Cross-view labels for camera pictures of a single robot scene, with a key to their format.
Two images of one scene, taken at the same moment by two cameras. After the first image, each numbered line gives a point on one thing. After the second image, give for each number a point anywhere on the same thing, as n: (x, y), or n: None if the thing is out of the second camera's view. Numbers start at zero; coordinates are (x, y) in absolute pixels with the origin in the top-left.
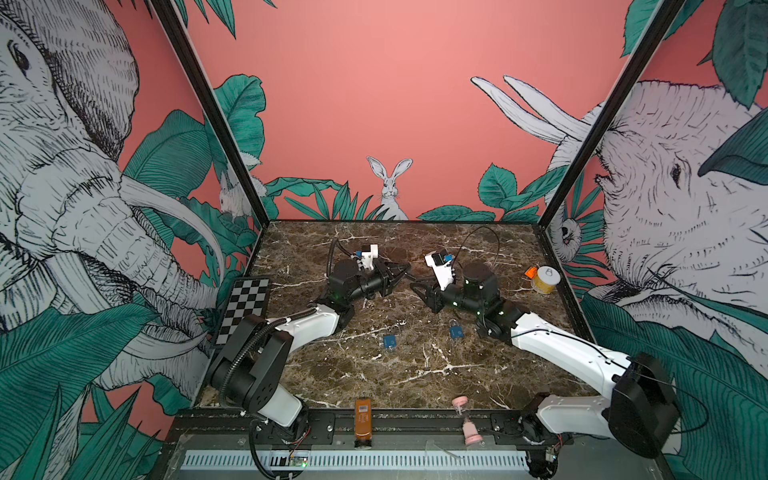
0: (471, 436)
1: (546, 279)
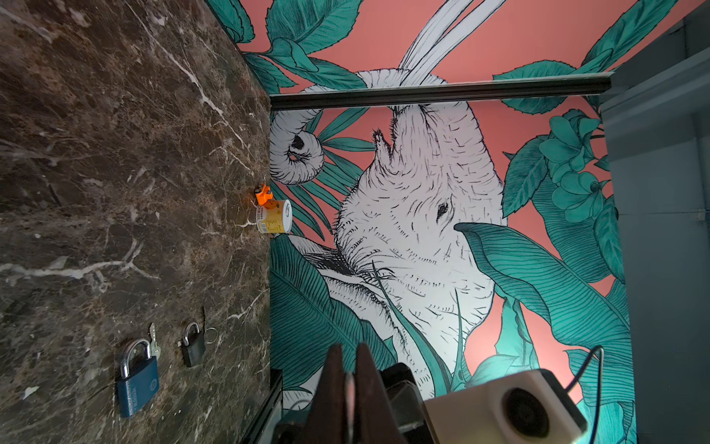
0: None
1: (275, 217)
